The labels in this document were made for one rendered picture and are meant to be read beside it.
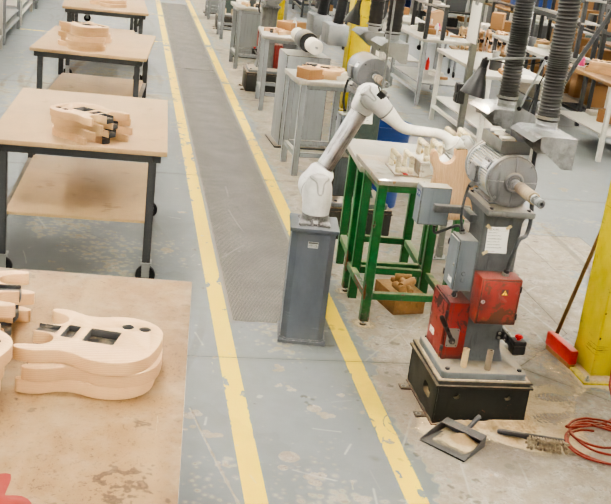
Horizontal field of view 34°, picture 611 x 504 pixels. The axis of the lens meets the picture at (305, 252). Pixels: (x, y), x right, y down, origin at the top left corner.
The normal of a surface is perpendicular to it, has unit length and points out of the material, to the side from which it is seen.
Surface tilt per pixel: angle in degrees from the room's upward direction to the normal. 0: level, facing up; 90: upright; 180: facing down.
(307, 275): 90
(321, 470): 0
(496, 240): 90
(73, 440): 0
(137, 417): 0
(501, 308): 90
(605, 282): 90
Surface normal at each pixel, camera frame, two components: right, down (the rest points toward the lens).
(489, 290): 0.16, 0.34
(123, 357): 0.11, -0.94
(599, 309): -0.98, -0.05
